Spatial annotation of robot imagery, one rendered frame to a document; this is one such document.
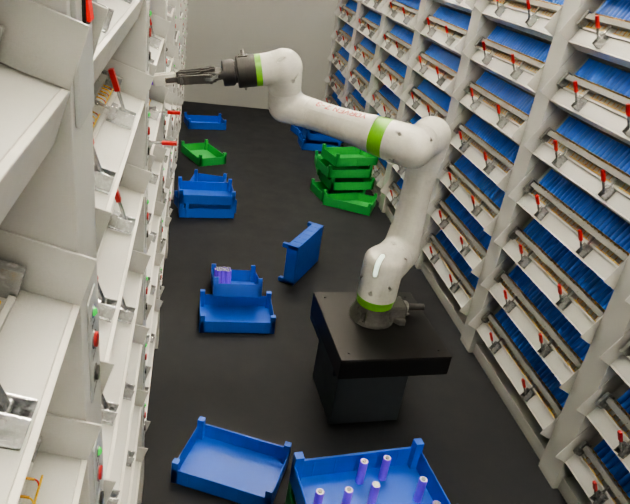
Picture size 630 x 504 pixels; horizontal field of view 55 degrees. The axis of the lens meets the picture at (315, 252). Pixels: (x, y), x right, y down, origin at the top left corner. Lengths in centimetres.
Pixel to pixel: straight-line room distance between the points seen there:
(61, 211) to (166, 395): 167
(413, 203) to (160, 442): 109
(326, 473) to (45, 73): 110
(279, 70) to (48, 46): 135
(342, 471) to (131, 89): 91
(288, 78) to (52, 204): 134
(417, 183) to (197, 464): 109
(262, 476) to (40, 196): 150
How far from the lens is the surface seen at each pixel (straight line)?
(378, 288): 189
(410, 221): 197
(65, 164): 52
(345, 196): 382
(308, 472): 139
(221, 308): 259
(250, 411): 212
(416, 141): 171
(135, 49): 120
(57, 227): 54
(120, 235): 109
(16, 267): 55
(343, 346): 186
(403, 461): 147
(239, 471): 193
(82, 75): 52
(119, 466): 120
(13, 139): 38
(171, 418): 208
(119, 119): 103
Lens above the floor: 144
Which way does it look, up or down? 27 degrees down
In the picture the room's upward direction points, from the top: 9 degrees clockwise
